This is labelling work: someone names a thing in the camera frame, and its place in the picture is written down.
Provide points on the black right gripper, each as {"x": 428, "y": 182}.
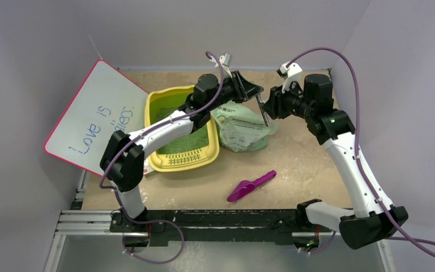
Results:
{"x": 272, "y": 102}

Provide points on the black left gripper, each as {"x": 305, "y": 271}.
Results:
{"x": 241, "y": 86}

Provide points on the black ruler strip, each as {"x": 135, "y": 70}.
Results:
{"x": 261, "y": 108}

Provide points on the green cat litter bag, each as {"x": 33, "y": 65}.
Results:
{"x": 240, "y": 129}

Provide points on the yellow litter box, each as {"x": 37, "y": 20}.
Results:
{"x": 185, "y": 153}

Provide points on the magenta plastic litter scoop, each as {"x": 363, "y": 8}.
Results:
{"x": 245, "y": 187}

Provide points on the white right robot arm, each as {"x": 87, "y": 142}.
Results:
{"x": 370, "y": 218}

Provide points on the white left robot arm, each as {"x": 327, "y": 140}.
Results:
{"x": 124, "y": 156}

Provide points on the small white red box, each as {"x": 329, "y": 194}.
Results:
{"x": 148, "y": 171}

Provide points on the pink framed whiteboard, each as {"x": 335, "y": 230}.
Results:
{"x": 105, "y": 102}

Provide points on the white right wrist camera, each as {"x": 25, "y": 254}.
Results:
{"x": 289, "y": 72}

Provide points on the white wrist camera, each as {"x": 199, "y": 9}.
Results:
{"x": 289, "y": 72}
{"x": 223, "y": 62}

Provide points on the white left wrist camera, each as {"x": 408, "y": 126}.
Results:
{"x": 223, "y": 62}

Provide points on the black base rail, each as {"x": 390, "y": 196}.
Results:
{"x": 278, "y": 226}

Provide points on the aluminium frame rail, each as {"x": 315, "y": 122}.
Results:
{"x": 88, "y": 222}

